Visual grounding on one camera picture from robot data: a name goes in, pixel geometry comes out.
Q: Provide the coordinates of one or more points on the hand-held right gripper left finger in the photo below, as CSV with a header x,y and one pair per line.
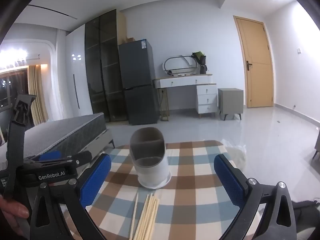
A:
x,y
96,180

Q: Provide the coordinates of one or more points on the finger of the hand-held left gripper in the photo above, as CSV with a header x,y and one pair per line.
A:
x,y
82,157
50,155

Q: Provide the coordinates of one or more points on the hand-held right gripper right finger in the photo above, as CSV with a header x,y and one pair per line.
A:
x,y
230,180

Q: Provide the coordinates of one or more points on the pale wooden chopstick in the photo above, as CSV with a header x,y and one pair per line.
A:
x,y
135,212

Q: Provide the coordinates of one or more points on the white and grey utensil holder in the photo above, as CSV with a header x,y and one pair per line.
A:
x,y
152,172

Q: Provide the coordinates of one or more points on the bundle of wooden chopsticks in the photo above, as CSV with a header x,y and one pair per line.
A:
x,y
150,215

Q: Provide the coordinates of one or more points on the person's left hand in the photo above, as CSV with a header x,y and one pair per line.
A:
x,y
13,207

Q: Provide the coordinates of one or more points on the beige rounded cushion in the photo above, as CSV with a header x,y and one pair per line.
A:
x,y
238,156

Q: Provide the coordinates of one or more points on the grey quilted mattress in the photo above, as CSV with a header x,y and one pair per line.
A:
x,y
62,130

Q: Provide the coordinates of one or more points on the clear plastic bag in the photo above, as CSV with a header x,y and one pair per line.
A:
x,y
232,143

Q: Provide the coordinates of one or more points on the checkered tablecloth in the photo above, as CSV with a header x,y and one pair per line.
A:
x,y
190,180

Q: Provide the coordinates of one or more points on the beige curtain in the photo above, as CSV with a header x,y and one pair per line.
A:
x,y
37,92

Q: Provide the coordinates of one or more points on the dark window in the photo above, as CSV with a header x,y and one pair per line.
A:
x,y
10,92

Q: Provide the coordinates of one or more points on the white glossy wardrobe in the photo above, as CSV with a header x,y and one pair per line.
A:
x,y
80,80

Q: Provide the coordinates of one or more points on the grey nightstand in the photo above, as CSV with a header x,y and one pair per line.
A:
x,y
230,100

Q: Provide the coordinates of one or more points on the dark cloth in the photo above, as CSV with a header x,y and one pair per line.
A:
x,y
307,220

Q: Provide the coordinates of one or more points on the gold metal stool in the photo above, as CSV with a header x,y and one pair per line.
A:
x,y
165,117

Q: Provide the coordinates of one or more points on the dark glass cabinet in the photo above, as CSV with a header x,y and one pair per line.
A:
x,y
105,67

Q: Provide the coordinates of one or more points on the grey furniture piece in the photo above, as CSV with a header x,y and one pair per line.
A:
x,y
317,145

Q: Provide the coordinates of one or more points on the dark grey refrigerator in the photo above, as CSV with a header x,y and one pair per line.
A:
x,y
137,80

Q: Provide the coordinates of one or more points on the white dressing table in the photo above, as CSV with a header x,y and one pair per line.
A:
x,y
185,81

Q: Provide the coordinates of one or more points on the wooden door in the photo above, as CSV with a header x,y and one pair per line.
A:
x,y
255,67

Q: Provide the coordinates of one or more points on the black and green bag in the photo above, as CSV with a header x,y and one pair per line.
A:
x,y
202,63

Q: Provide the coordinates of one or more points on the oval mirror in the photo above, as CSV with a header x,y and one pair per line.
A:
x,y
180,63

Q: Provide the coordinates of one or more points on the brown cardboard box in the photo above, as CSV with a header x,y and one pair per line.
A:
x,y
130,40

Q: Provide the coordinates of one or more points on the beige wooden cabinet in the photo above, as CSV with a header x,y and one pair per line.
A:
x,y
121,27

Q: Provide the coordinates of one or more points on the grey bed frame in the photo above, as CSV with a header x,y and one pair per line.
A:
x,y
100,142

